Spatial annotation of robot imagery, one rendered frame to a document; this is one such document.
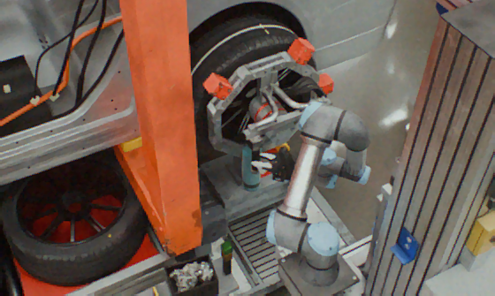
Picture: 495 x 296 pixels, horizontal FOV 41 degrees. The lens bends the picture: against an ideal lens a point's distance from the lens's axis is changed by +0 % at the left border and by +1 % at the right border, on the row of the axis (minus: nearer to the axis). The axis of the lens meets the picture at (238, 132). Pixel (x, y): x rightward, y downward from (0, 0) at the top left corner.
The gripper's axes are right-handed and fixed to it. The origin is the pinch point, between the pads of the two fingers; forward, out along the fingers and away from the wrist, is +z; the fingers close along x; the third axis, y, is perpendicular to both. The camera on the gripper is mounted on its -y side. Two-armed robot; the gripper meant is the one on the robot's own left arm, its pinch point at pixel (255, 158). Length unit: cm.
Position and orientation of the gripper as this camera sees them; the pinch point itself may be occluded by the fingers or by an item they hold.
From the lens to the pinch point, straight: 284.6
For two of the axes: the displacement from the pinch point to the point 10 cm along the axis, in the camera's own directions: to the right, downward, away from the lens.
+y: 0.0, 6.8, 7.3
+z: -9.5, -2.2, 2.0
